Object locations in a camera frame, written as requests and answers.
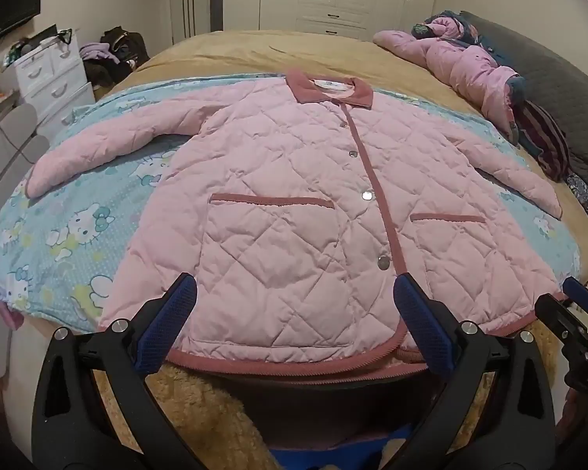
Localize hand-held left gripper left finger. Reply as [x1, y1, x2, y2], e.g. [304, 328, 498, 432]
[32, 273, 211, 470]

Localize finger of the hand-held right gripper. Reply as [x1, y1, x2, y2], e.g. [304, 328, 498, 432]
[535, 294, 588, 348]
[561, 277, 588, 314]

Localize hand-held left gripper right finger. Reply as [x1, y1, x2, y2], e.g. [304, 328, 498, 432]
[393, 272, 557, 470]

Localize pink quilted jacket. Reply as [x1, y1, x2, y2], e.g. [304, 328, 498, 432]
[25, 69, 564, 385]

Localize floral cloth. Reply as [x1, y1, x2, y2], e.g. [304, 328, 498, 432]
[566, 174, 588, 216]

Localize blue cat print blanket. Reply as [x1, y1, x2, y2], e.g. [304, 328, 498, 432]
[0, 76, 584, 334]

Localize striped dark garment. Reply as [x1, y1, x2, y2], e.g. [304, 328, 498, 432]
[512, 100, 572, 182]

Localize grey quilted headboard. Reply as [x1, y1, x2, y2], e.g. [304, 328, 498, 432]
[458, 10, 588, 236]

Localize pink puffy coat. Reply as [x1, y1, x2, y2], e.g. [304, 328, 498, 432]
[372, 16, 525, 145]

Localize white drawer chest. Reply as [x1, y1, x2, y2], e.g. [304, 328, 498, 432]
[14, 34, 96, 128]

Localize black bag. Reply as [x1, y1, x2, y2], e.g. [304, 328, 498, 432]
[100, 27, 150, 67]

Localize purple cloth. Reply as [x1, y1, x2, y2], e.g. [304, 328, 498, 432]
[80, 42, 121, 64]

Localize bed with tan bedspread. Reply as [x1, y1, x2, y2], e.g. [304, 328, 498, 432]
[93, 29, 588, 275]

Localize grey flat box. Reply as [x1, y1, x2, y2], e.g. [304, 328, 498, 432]
[27, 24, 74, 54]

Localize white room door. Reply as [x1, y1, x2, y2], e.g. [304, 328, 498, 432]
[169, 0, 225, 45]

